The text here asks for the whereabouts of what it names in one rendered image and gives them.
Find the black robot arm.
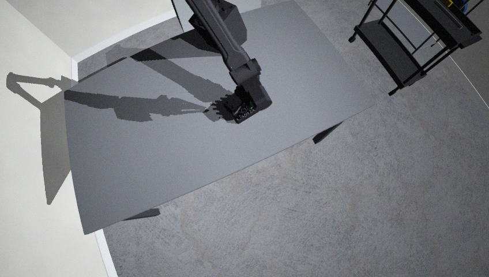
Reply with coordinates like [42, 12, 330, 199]
[185, 0, 272, 115]

